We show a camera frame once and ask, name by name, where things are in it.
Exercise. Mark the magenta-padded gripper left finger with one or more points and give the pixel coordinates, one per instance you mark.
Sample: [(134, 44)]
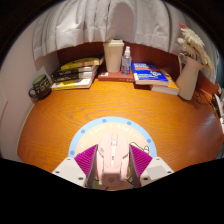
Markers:
[(85, 160)]

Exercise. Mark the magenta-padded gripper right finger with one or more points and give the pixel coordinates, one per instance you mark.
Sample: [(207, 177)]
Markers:
[(141, 160)]

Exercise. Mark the pink computer mouse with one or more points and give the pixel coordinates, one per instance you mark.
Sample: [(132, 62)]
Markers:
[(111, 156)]

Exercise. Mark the round cartoon-print mouse pad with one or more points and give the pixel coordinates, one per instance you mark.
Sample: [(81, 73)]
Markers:
[(100, 128)]

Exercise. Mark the orange and white book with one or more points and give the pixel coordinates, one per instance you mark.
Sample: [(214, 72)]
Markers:
[(168, 88)]

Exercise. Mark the yellow and white book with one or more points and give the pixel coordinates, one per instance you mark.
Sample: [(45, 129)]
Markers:
[(71, 84)]

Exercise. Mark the black book with white pages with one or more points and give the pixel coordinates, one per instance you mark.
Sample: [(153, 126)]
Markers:
[(75, 77)]

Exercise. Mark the dark mug with green inside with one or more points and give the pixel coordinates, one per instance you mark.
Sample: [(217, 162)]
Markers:
[(41, 86)]

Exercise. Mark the blue book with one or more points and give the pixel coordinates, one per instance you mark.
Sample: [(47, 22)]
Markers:
[(148, 73)]

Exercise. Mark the red book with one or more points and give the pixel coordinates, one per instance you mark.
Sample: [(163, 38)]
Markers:
[(113, 77)]

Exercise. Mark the thin black book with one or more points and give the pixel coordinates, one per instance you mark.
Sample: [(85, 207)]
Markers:
[(75, 70)]

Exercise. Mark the white pitcher vase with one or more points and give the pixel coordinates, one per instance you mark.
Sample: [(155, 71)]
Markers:
[(188, 80)]

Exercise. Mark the white flat device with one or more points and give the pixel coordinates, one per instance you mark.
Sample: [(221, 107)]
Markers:
[(220, 110)]

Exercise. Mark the clear spray bottle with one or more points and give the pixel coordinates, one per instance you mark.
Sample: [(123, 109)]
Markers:
[(126, 65)]

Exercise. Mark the yellow and black book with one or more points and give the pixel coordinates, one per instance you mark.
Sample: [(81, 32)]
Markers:
[(81, 63)]

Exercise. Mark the beige tumbler cup with lid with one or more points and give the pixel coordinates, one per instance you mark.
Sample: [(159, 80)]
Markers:
[(113, 56)]

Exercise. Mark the white flower bouquet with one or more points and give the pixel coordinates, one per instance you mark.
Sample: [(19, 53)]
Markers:
[(193, 43)]

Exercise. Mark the white pleated curtain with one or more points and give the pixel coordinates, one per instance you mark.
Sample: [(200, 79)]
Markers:
[(126, 20)]

